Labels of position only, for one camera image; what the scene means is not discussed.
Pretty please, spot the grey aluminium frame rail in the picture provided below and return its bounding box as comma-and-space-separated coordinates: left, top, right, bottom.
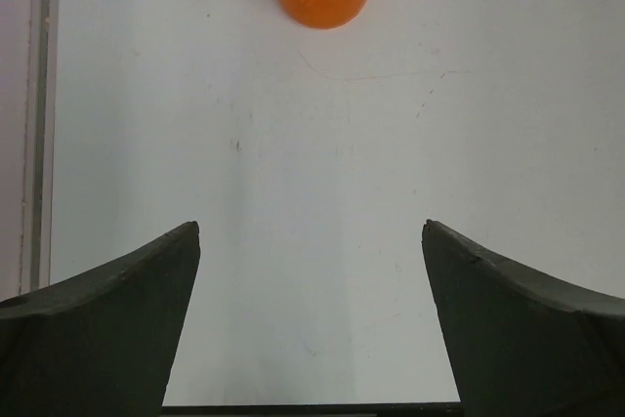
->
20, 0, 59, 294

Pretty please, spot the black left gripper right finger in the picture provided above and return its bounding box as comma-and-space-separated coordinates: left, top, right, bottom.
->
422, 220, 624, 416

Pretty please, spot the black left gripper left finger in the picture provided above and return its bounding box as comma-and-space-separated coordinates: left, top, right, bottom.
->
1, 222, 200, 416

